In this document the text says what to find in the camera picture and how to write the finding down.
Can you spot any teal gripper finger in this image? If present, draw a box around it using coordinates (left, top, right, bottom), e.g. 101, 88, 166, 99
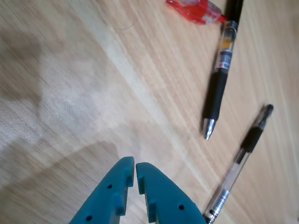
69, 156, 135, 224
135, 161, 207, 224

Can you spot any clear pen black grip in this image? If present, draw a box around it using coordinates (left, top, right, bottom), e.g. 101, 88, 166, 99
202, 104, 274, 224

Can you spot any black grip pen white label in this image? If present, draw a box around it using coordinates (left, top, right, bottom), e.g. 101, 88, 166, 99
201, 0, 244, 140

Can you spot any red pen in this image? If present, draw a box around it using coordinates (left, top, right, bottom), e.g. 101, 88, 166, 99
165, 0, 228, 25

